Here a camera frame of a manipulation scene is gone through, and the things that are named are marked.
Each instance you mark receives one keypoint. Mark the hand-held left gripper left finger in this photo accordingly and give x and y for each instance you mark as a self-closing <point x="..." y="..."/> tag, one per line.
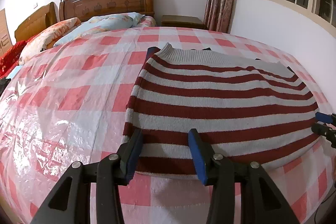
<point x="132" y="161"/>

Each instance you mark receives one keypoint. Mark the pink checkered bed sheet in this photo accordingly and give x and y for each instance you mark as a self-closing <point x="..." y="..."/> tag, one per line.
<point x="78" y="77"/>

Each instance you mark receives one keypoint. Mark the wooden nightstand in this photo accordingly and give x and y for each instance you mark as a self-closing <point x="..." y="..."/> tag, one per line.
<point x="181" y="21"/>

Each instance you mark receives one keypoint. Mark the wooden wardrobe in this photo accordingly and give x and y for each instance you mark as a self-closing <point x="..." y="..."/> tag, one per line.
<point x="5" y="35"/>

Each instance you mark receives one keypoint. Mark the red blanket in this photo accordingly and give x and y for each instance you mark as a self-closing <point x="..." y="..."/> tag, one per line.
<point x="10" y="58"/>

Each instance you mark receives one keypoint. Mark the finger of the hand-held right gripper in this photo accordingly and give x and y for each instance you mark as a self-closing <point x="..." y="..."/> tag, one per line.
<point x="323" y="118"/>
<point x="323" y="132"/>

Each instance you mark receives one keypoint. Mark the red and grey striped sweater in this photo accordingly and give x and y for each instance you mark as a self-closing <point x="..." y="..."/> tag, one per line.
<point x="223" y="98"/>

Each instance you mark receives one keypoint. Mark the dark cloth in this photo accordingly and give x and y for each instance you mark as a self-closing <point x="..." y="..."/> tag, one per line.
<point x="3" y="85"/>

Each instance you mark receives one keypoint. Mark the orange floral pillow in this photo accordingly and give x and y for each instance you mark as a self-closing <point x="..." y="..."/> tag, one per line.
<point x="50" y="36"/>

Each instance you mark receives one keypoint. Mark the small wooden headboard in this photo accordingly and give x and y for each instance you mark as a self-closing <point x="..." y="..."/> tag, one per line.
<point x="34" y="22"/>

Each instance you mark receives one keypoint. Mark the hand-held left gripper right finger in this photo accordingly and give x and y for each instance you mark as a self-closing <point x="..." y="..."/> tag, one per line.
<point x="197" y="159"/>

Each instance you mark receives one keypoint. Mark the light blue pillow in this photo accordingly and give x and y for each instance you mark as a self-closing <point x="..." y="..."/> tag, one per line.
<point x="105" y="24"/>

